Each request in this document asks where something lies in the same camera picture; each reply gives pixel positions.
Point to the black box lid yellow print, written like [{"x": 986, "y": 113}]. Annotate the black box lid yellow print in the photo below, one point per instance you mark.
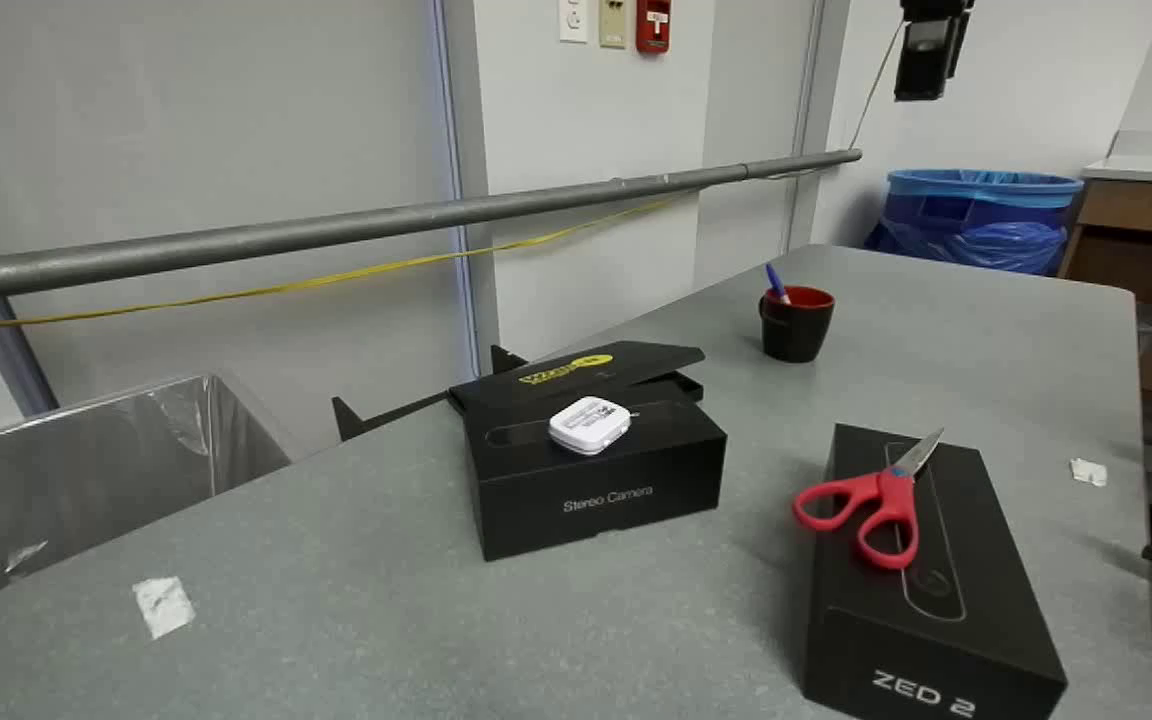
[{"x": 578, "y": 368}]

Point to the wooden desk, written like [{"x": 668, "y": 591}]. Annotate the wooden desk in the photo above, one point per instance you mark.
[{"x": 1149, "y": 247}]

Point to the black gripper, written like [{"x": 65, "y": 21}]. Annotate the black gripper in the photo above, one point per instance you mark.
[{"x": 939, "y": 31}]

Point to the beige wall plate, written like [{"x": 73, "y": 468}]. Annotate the beige wall plate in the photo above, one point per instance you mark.
[{"x": 612, "y": 21}]

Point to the white light switch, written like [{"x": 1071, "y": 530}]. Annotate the white light switch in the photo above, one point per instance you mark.
[{"x": 575, "y": 18}]

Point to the grey bin with plastic liner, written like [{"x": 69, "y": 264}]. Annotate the grey bin with plastic liner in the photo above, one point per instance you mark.
[{"x": 80, "y": 483}]

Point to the black stereo camera box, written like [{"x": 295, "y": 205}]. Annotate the black stereo camera box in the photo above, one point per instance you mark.
[{"x": 600, "y": 485}]

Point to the small white device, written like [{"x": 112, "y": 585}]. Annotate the small white device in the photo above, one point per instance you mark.
[{"x": 590, "y": 424}]

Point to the black mug red inside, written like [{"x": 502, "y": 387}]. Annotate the black mug red inside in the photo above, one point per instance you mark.
[{"x": 795, "y": 333}]

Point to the red fire alarm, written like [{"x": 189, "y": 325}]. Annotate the red fire alarm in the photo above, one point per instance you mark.
[{"x": 652, "y": 24}]

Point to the blue marker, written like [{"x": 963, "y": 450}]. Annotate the blue marker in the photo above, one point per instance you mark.
[{"x": 775, "y": 280}]

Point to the blue bin with bag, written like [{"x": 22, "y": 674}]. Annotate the blue bin with bag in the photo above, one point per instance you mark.
[{"x": 978, "y": 220}]

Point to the black ZED 2 box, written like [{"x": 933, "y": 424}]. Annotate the black ZED 2 box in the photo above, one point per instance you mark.
[{"x": 949, "y": 600}]

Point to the grey metal pole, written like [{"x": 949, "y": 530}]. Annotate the grey metal pole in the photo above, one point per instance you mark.
[{"x": 339, "y": 231}]

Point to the large white tape piece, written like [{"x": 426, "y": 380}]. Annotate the large white tape piece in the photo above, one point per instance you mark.
[{"x": 160, "y": 606}]

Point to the blue wall conduit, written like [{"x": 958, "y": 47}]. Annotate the blue wall conduit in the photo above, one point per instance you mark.
[{"x": 453, "y": 160}]

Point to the small white tape piece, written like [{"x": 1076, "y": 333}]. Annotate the small white tape piece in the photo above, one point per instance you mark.
[{"x": 1090, "y": 468}]

